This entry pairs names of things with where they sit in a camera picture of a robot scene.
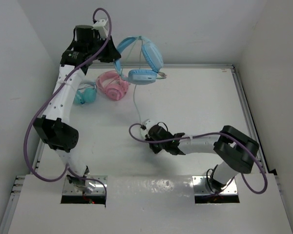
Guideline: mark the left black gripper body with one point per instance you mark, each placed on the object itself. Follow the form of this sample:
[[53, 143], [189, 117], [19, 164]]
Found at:
[[105, 56]]

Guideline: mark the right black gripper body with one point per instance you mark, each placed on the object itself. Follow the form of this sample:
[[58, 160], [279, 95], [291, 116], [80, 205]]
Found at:
[[157, 147]]

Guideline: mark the pink headphones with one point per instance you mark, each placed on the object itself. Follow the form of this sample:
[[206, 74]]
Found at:
[[112, 85]]

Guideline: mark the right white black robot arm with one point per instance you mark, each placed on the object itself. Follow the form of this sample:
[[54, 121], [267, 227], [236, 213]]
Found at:
[[233, 147]]

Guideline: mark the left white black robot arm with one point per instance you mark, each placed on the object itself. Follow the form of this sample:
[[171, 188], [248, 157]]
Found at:
[[52, 120]]

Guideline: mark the teal headphones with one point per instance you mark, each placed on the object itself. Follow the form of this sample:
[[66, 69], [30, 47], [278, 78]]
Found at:
[[85, 94]]

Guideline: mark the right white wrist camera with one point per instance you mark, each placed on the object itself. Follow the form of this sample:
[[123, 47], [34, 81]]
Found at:
[[146, 126]]

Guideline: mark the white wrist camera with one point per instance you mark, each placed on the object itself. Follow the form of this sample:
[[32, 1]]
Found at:
[[102, 25], [146, 126]]

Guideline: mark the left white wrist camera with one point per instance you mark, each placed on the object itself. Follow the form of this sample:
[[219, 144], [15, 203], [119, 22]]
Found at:
[[102, 25]]

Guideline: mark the aluminium frame rail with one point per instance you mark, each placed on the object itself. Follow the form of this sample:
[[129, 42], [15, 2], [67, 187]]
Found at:
[[216, 66], [248, 117], [38, 156]]

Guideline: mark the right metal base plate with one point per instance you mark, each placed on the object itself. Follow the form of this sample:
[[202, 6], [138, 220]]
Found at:
[[203, 186]]

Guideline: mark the metal base plate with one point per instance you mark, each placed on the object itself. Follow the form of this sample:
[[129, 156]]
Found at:
[[94, 186], [203, 186]]

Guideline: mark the right aluminium frame rail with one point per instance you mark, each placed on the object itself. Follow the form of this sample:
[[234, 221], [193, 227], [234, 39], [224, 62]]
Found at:
[[248, 117]]

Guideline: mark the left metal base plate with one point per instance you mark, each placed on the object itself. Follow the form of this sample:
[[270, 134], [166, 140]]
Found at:
[[94, 186]]

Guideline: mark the left aluminium frame rail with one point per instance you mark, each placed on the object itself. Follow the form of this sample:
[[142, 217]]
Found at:
[[38, 156]]

